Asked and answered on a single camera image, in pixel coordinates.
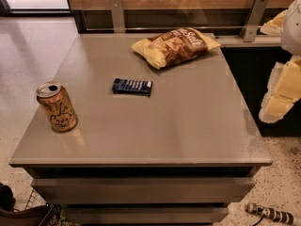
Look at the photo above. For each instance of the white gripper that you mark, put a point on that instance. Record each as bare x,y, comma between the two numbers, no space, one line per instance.
292,28

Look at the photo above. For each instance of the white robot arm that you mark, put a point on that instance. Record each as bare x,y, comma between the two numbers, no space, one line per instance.
290,37

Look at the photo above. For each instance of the orange La Croix can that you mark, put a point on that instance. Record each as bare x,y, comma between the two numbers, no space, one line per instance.
56,104

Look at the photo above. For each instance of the black white striped power strip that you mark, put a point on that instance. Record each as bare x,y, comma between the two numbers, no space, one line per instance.
272,214

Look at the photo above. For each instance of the blue snack bar wrapper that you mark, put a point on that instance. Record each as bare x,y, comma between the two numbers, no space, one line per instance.
132,87

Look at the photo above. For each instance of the upper grey drawer front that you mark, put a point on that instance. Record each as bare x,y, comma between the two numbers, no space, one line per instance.
142,190

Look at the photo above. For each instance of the grey drawer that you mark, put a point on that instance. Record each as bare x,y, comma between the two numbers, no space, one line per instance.
142,190
157,215

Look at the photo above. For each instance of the lower grey drawer front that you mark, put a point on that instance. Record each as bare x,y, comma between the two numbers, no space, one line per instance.
157,215

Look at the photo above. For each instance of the right metal wall bracket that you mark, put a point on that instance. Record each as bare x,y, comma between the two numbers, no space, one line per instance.
250,29

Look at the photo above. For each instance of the metal wall bracket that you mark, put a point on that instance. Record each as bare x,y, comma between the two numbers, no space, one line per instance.
250,29
117,14

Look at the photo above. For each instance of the left metal wall bracket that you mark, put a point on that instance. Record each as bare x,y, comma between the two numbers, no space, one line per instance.
117,14

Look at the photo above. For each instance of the wire basket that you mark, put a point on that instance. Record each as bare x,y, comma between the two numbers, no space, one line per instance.
36,200

